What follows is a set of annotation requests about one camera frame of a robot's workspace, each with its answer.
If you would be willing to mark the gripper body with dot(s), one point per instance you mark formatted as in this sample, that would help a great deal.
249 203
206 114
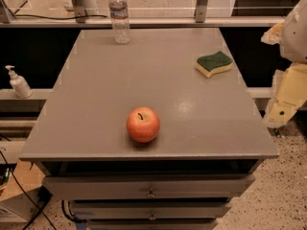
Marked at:
296 35

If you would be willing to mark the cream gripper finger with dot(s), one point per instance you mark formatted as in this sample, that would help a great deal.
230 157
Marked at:
272 35
278 114

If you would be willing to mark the green and yellow sponge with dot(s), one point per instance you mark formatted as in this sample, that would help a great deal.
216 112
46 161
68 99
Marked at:
214 64

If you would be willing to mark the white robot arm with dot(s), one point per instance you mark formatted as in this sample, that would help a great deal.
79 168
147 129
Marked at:
293 41

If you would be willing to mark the red apple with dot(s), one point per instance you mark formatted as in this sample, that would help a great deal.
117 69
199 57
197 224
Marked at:
143 125

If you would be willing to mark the grey drawer cabinet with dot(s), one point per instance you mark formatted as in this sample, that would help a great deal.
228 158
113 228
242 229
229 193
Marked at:
208 126

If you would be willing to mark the top grey drawer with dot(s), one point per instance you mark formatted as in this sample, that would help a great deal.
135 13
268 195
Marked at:
147 187

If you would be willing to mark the grey drawer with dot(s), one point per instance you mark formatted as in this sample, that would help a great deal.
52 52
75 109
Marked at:
150 210
147 187
159 224

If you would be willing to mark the clear plastic water bottle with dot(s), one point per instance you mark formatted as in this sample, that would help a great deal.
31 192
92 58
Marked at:
119 15

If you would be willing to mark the middle grey drawer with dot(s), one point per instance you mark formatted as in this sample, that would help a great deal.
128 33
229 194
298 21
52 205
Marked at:
150 210

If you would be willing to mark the bottom grey drawer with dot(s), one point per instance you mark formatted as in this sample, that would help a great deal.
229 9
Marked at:
159 224

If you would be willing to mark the white pump dispenser bottle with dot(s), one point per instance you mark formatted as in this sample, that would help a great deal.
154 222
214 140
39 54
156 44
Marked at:
19 84

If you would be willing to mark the cardboard box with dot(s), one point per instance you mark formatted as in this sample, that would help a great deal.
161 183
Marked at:
19 200

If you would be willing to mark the grey window ledge rail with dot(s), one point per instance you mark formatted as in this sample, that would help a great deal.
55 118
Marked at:
164 22

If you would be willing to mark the right metal bracket post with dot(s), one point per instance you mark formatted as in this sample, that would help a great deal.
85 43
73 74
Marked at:
200 10

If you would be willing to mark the metal bracket post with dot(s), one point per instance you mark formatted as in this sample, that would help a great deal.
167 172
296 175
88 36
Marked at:
79 10
200 10

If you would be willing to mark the left metal bracket post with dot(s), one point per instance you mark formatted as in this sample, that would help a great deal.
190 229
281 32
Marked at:
79 10

